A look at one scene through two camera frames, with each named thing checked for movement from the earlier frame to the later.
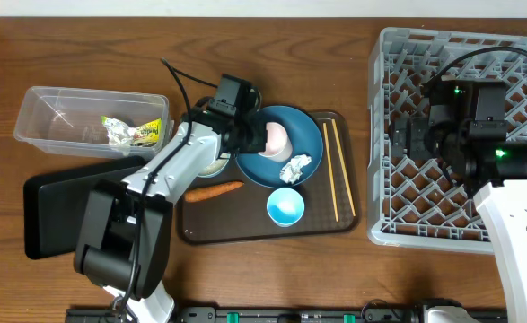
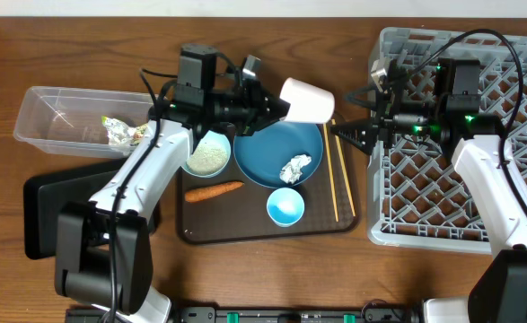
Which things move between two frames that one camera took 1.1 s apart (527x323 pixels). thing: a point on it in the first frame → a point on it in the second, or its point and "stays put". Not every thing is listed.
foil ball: (291, 172) stays put
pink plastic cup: (278, 146) → (308, 103)
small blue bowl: (285, 206) stays put
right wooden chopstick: (347, 184) stays put
